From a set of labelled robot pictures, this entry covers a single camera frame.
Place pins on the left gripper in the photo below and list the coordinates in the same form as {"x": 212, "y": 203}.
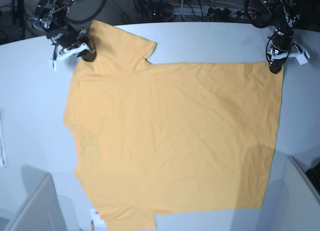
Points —
{"x": 281, "y": 43}

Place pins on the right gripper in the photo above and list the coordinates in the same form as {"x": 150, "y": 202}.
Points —
{"x": 68, "y": 37}

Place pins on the orange yellow T-shirt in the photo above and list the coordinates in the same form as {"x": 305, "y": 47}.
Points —
{"x": 161, "y": 139}

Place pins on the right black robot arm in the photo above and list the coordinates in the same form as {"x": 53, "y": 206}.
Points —
{"x": 50, "y": 16}

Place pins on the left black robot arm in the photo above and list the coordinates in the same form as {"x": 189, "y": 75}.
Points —
{"x": 283, "y": 15}

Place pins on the black keyboard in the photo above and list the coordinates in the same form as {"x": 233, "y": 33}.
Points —
{"x": 314, "y": 176}

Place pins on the grey partition right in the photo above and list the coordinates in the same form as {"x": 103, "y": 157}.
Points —
{"x": 308, "y": 200}

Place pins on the grey partition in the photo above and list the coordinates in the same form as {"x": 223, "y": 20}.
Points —
{"x": 40, "y": 211}
{"x": 308, "y": 200}

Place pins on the grey partition left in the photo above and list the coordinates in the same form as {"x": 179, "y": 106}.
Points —
{"x": 40, "y": 211}

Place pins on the pencil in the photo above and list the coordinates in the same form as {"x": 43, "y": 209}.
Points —
{"x": 92, "y": 227}

